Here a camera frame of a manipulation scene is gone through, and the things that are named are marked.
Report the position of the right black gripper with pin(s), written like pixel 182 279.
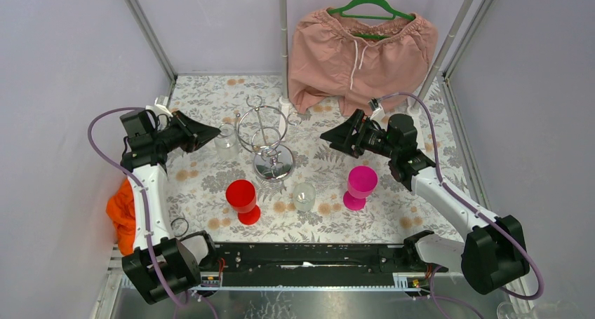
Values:
pixel 342 137

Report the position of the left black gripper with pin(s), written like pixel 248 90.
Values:
pixel 181 132

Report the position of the pink plastic wine glass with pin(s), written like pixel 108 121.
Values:
pixel 361 183

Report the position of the clear wine glass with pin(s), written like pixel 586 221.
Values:
pixel 304 196
pixel 226 143

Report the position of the chrome wire glass rack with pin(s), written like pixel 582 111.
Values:
pixel 261 130

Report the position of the red plastic wine glass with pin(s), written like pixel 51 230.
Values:
pixel 241 196

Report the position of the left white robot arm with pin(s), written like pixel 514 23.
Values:
pixel 148 205

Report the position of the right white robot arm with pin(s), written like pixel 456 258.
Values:
pixel 492 252

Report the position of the floral table mat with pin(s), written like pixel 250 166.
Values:
pixel 195 194

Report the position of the orange cloth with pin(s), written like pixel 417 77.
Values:
pixel 121 210

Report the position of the clear glass bottom corner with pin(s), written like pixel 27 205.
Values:
pixel 506 310

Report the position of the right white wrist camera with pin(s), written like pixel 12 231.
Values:
pixel 378 112

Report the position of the pink drawstring shorts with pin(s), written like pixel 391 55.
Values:
pixel 333 56

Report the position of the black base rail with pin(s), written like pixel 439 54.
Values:
pixel 290 266

